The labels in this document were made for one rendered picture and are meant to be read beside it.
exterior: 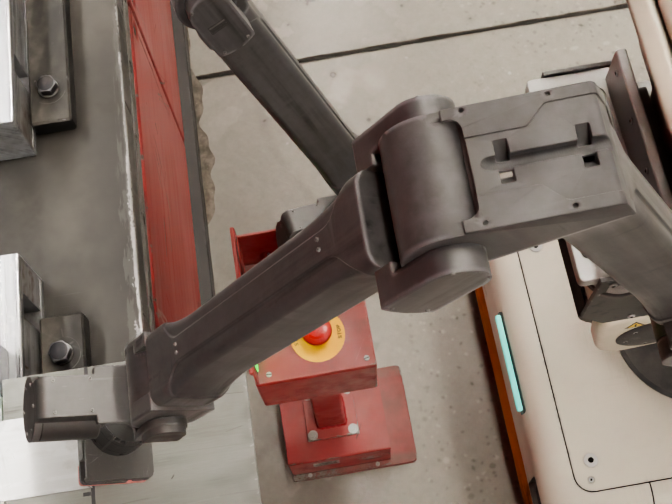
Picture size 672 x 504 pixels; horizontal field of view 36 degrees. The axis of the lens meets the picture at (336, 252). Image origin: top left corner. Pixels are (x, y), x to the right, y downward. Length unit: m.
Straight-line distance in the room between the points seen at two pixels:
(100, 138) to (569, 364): 0.93
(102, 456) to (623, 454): 1.07
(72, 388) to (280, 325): 0.26
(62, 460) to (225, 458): 0.17
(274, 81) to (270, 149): 1.30
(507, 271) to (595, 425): 0.32
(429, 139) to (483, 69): 1.87
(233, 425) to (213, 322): 0.37
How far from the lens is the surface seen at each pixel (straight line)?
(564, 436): 1.87
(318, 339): 1.33
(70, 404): 0.91
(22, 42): 1.49
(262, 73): 1.05
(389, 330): 2.18
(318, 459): 2.00
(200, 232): 2.24
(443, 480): 2.11
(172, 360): 0.82
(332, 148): 1.15
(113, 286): 1.33
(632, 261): 0.72
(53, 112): 1.42
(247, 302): 0.72
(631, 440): 1.89
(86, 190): 1.39
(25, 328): 1.26
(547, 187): 0.57
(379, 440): 2.00
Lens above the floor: 2.09
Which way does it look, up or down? 69 degrees down
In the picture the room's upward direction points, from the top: 7 degrees counter-clockwise
